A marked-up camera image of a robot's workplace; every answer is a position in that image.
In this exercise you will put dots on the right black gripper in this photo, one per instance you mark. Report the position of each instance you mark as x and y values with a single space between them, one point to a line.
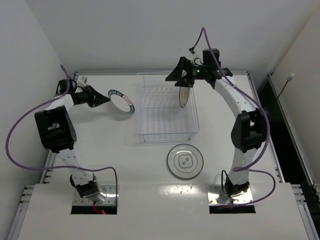
186 73

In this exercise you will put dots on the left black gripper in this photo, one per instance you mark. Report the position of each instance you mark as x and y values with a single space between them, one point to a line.
91 96

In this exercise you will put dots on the orange sunburst plate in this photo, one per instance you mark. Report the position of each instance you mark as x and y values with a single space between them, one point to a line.
184 93

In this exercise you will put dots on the green rimmed white plate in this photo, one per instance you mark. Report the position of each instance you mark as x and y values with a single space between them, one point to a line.
121 101

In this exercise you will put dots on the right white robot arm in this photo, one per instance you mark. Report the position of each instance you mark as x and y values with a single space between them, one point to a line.
249 130

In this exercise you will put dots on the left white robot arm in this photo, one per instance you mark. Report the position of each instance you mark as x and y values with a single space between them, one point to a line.
57 134

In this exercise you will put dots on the grey rimmed white plate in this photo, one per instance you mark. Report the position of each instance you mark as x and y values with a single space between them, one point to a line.
184 161

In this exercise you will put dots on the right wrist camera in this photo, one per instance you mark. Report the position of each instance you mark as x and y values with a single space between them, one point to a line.
210 57

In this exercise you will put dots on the clear wire dish rack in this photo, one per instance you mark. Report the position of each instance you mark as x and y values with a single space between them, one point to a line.
163 114

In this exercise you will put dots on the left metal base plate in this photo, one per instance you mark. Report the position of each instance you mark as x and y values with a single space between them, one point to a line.
107 197

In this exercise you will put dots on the metal base plate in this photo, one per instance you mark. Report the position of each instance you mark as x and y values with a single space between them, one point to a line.
107 197
217 198

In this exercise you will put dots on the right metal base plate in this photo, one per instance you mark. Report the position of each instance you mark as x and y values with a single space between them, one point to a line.
217 198

